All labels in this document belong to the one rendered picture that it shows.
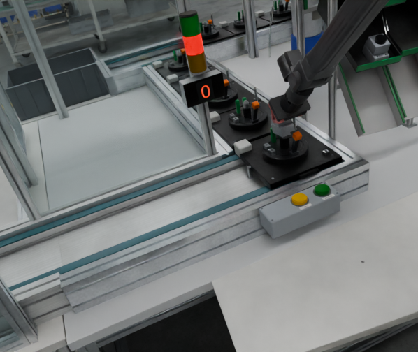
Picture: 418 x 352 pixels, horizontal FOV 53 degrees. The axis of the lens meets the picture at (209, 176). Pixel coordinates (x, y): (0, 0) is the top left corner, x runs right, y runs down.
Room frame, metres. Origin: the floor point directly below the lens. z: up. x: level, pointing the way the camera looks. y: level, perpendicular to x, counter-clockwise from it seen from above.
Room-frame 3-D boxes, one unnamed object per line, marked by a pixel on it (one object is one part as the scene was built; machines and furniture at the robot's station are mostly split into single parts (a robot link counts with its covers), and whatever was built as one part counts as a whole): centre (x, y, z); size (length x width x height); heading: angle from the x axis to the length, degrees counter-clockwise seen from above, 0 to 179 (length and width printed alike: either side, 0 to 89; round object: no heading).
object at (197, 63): (1.14, -0.03, 1.28); 0.05 x 0.05 x 0.05
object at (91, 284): (0.86, -0.02, 0.91); 0.89 x 0.06 x 0.11; 106
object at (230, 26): (2.51, -0.39, 1.01); 0.24 x 0.24 x 0.13; 16
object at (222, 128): (1.33, -0.18, 1.01); 0.24 x 0.24 x 0.13; 16
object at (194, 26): (1.14, -0.03, 1.38); 0.05 x 0.05 x 0.05
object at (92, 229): (1.02, 0.05, 0.91); 0.84 x 0.28 x 0.10; 106
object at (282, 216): (0.85, -0.22, 0.93); 0.21 x 0.07 x 0.06; 106
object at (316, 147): (1.08, -0.25, 0.96); 0.24 x 0.24 x 0.02; 16
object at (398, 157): (1.51, -0.13, 0.84); 1.50 x 1.41 x 0.03; 106
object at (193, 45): (1.14, -0.03, 1.33); 0.05 x 0.05 x 0.05
